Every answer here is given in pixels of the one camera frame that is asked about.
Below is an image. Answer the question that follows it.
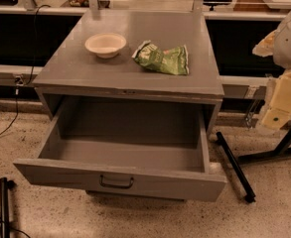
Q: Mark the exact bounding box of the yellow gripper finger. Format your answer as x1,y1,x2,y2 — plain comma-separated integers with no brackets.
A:
259,69,291,131

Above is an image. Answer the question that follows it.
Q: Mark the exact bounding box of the green jalapeno chip bag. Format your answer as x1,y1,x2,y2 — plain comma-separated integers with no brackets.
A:
132,41,189,75

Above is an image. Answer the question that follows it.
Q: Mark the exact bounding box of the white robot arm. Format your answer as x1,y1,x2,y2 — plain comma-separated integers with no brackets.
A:
252,11,291,131

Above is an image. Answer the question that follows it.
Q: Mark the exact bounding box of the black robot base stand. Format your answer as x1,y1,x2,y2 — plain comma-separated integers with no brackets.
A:
217,128,291,203

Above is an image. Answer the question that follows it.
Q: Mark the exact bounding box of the open grey top drawer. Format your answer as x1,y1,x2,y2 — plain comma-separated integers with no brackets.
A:
14,96,226,201

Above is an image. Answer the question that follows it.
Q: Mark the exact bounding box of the grey metal drawer cabinet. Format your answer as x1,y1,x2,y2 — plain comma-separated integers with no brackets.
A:
33,9,223,132

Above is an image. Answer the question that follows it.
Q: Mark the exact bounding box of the wooden crate in background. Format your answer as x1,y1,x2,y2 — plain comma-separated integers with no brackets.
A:
233,0,270,12

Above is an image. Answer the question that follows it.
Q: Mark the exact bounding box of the white paper bowl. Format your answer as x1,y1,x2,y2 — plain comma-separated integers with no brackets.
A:
84,33,127,59

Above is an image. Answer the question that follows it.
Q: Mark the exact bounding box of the black stand leg left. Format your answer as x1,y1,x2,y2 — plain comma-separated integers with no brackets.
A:
0,178,14,238

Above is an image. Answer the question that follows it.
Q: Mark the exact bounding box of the black drawer handle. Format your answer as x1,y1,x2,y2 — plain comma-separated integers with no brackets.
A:
99,175,134,189

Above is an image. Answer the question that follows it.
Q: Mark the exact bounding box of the black power cable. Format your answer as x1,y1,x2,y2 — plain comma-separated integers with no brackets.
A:
0,4,52,144

